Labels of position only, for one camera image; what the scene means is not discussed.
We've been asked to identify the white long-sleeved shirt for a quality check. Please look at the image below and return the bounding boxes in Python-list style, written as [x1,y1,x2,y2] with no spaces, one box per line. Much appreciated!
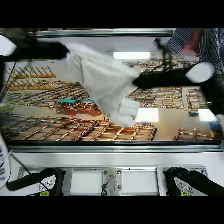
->
[64,41,142,127]

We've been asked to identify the checked shirt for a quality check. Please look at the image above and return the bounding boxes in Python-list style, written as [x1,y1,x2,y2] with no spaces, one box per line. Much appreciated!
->
[166,28,224,74]

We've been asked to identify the silver frame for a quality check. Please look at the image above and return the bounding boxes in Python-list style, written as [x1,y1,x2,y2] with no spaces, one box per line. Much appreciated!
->
[0,28,224,197]

